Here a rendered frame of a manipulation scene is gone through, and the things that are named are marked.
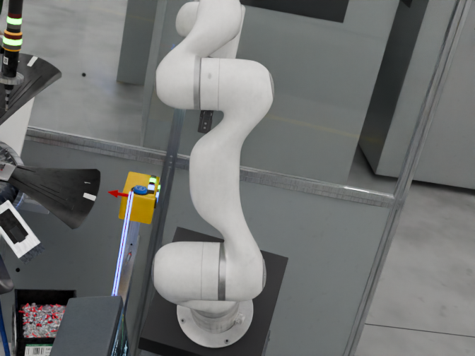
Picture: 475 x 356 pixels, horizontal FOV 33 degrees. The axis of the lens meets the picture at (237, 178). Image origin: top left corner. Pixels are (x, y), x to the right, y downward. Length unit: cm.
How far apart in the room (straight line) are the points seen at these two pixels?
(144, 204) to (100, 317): 89
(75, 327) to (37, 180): 70
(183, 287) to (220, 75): 43
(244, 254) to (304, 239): 145
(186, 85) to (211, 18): 14
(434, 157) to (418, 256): 108
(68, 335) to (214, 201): 37
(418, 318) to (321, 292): 121
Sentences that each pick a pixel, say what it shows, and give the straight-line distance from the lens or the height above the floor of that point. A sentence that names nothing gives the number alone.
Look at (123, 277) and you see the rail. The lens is 242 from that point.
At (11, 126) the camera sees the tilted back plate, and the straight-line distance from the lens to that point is 247.
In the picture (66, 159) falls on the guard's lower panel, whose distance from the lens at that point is 294.
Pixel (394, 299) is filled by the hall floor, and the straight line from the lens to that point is 436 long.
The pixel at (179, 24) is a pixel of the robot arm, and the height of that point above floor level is 169.
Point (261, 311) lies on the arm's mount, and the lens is 201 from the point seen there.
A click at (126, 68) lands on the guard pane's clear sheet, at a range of 279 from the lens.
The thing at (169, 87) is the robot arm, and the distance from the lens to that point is 150.
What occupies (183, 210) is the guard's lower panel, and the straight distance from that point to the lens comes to 296.
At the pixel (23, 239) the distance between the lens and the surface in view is 224.
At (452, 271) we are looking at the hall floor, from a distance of 484.
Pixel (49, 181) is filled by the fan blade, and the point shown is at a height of 118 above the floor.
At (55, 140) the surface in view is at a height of 98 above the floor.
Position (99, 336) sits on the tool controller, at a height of 125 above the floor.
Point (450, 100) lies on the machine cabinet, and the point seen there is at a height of 67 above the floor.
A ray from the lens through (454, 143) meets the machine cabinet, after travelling 573.
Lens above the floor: 218
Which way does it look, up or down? 25 degrees down
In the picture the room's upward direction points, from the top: 13 degrees clockwise
